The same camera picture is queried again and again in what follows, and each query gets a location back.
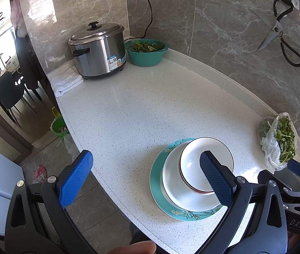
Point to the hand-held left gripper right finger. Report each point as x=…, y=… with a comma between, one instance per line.
x=216, y=180

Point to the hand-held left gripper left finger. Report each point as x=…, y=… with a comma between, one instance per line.
x=76, y=180

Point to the white bowl with red flowers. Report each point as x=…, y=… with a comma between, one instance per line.
x=192, y=153

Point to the large shallow white bowl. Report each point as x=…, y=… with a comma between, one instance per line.
x=171, y=185

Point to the teal floral rim plate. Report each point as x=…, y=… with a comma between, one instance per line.
x=171, y=148
x=158, y=187

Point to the person's left hand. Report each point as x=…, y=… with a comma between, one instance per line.
x=136, y=247

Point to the clear bag of leafy greens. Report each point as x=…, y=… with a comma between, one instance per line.
x=284, y=137

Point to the white plastic bag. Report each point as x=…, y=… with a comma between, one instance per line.
x=70, y=145

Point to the pink plastic bag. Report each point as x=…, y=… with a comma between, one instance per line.
x=39, y=173

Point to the bag of chopped greens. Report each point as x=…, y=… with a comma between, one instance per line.
x=265, y=128

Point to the green bucket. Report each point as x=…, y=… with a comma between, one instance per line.
x=57, y=125

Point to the folded white towel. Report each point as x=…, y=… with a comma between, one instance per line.
x=65, y=82

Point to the dark dining chair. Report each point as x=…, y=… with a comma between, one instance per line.
x=6, y=87

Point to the stainless steel rice cooker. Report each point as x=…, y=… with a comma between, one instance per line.
x=97, y=55

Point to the dark hanging jacket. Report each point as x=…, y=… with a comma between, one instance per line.
x=25, y=58

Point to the green plastic basin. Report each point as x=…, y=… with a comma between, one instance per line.
x=144, y=58

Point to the leafy green vegetables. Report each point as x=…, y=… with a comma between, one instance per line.
x=144, y=47

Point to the pink hanging garment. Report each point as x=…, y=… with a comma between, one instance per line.
x=16, y=10

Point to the white wall label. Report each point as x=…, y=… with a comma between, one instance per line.
x=296, y=1

